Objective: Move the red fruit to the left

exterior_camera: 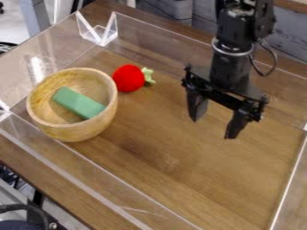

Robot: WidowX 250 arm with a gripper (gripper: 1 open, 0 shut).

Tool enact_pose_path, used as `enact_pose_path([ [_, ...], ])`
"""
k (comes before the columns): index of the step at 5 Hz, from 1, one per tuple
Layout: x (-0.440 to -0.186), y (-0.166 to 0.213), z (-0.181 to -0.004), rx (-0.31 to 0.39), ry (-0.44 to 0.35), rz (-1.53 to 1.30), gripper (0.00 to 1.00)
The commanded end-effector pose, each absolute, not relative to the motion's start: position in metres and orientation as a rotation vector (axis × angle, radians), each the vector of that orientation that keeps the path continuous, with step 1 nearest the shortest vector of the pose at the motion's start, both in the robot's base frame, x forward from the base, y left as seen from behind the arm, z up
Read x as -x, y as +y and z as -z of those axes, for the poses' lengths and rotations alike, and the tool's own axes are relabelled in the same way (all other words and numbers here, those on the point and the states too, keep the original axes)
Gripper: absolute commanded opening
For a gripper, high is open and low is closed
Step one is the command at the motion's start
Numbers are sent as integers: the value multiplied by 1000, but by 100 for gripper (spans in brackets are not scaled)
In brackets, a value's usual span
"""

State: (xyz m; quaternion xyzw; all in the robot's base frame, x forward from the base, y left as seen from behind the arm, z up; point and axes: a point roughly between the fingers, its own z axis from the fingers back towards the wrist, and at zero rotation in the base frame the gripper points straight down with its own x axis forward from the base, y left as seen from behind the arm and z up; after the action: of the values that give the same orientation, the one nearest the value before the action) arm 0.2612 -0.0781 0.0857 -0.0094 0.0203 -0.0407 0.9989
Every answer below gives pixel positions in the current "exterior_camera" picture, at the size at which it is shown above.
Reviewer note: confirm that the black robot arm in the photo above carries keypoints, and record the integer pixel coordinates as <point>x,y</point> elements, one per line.
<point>246,22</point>

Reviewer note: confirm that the light wooden bowl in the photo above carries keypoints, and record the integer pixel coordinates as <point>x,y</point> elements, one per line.
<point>54,119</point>

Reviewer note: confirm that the black table leg bracket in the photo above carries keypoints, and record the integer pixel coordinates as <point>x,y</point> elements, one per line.
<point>38,216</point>

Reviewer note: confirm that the green rectangular block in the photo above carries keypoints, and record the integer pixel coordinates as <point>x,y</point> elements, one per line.
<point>78,103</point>

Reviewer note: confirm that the clear acrylic tray enclosure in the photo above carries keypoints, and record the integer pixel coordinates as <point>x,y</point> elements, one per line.
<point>156,172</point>

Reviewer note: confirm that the red plush fruit green stem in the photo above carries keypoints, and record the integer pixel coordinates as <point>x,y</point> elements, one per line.
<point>131,77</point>

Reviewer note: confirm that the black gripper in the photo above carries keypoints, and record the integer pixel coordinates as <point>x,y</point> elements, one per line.
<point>225,84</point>

